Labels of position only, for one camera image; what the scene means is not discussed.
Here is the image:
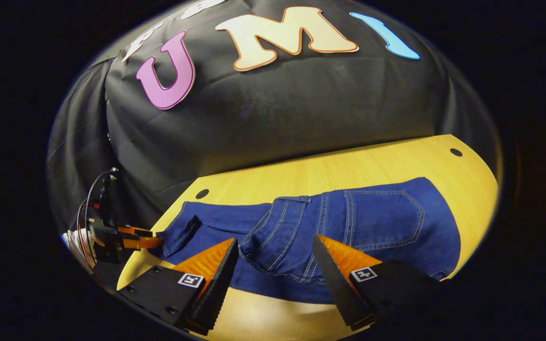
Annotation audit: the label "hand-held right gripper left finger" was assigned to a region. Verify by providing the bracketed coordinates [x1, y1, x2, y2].
[118, 238, 239, 336]

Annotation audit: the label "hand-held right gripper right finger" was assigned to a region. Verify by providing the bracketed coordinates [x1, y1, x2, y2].
[312, 234, 449, 331]

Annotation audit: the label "blue denim jeans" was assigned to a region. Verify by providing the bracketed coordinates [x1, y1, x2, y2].
[155, 177, 462, 305]

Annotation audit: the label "black backdrop cloth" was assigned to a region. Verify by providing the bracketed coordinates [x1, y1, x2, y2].
[46, 0, 501, 237]

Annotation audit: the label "black and red cable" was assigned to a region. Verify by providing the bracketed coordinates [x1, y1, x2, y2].
[76, 167, 118, 267]

